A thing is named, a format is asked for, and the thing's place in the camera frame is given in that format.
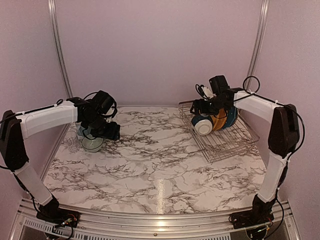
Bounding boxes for metal wire dish rack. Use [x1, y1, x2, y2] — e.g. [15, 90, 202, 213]
[178, 100, 260, 163]

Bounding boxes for aluminium frame post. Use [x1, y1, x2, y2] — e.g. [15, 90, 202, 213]
[48, 0, 74, 98]
[247, 0, 270, 77]

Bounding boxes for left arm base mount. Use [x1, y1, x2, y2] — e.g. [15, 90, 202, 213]
[36, 196, 80, 228]

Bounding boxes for yellow dotted plate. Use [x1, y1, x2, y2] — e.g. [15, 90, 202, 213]
[211, 109, 228, 131]

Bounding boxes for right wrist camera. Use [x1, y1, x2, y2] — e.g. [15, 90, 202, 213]
[199, 85, 214, 100]

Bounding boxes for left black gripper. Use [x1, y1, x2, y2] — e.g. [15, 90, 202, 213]
[84, 113, 120, 141]

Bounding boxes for left aluminium frame post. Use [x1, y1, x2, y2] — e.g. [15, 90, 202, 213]
[48, 0, 74, 98]

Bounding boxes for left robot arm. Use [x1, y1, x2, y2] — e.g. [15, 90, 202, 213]
[0, 90, 120, 223]

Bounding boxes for small white ribbed bowl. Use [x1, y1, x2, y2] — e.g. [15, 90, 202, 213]
[81, 138, 104, 153]

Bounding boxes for front aluminium frame rail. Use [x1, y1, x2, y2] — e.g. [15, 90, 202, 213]
[9, 198, 301, 240]

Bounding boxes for light blue mug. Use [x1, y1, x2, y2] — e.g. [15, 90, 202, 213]
[75, 122, 86, 140]

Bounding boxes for right aluminium frame post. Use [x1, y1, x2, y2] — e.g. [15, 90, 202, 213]
[247, 0, 270, 77]

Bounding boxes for blue dotted plate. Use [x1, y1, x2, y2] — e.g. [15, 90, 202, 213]
[222, 106, 238, 129]

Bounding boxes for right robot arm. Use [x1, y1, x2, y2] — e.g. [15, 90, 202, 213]
[190, 75, 305, 224]

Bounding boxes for white saucer dark rim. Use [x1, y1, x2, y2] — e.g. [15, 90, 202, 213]
[191, 114, 214, 136]

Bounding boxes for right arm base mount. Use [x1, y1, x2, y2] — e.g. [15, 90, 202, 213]
[228, 194, 276, 229]

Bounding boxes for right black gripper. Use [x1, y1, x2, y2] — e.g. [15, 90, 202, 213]
[189, 96, 228, 116]

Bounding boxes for clear glass cup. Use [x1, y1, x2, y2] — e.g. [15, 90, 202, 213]
[63, 130, 81, 153]

